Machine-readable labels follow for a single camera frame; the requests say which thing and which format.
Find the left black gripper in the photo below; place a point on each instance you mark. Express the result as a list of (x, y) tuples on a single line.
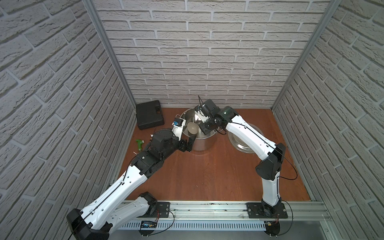
[(188, 144)]

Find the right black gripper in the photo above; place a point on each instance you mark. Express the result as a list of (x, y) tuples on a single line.
[(201, 124)]

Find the beige plastic ladle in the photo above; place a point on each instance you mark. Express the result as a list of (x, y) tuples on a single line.
[(192, 128)]

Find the stainless steel pot lid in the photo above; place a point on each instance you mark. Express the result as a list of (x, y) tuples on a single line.
[(252, 138)]

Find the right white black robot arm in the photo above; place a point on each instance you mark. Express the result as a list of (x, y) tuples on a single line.
[(270, 153)]

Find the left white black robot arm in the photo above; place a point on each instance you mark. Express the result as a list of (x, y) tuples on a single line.
[(105, 215)]

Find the green plastic tool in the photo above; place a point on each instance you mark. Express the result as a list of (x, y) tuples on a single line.
[(140, 144)]

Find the black plastic tool case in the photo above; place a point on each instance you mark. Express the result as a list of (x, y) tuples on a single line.
[(149, 115)]

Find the left small electronics board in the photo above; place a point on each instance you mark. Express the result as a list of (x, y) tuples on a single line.
[(147, 227)]

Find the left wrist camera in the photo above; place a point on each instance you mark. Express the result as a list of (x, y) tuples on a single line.
[(178, 126)]

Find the aluminium mounting rail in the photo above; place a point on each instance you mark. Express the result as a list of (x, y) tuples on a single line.
[(205, 210)]

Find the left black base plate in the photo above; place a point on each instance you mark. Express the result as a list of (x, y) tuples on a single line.
[(160, 210)]

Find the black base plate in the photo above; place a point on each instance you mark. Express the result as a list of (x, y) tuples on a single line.
[(160, 210), (261, 210)]

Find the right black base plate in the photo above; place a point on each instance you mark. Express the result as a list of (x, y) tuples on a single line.
[(261, 210)]

